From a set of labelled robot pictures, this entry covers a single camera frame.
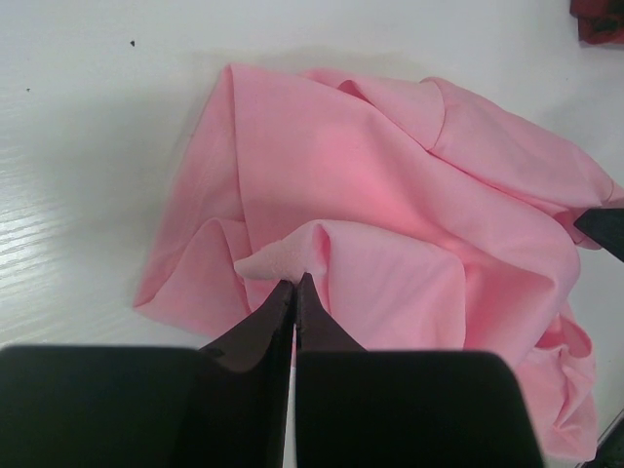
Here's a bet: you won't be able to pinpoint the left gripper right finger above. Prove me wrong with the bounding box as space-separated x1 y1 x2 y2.
295 273 371 467

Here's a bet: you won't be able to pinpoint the red folded t shirt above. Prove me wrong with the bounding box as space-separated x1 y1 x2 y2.
570 0 624 46

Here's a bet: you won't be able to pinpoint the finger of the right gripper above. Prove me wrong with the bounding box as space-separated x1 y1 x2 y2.
574 208 624 262

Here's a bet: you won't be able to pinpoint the pink polo shirt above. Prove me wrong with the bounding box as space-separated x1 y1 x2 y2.
134 64 623 462

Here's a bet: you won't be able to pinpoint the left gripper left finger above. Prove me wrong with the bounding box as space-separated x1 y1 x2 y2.
200 281 293 467

